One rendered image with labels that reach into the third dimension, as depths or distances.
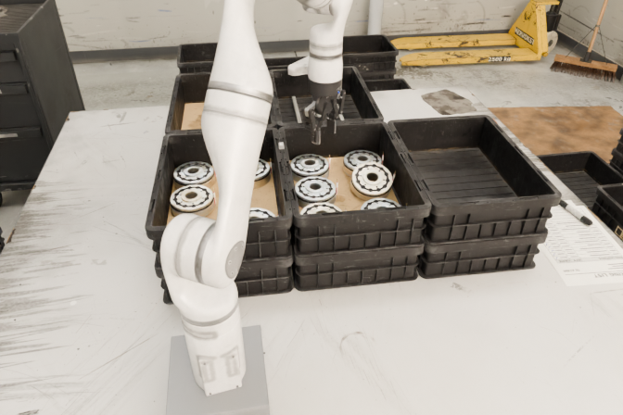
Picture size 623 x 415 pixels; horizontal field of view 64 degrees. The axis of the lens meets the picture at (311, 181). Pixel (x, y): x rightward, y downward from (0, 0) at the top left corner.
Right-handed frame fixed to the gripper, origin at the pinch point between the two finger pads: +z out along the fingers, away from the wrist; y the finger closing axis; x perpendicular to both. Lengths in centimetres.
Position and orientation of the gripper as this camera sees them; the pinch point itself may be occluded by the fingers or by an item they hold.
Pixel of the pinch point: (324, 132)
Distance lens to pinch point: 118.6
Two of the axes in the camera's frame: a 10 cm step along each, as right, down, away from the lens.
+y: 6.1, -4.5, 6.5
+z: -0.1, 8.2, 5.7
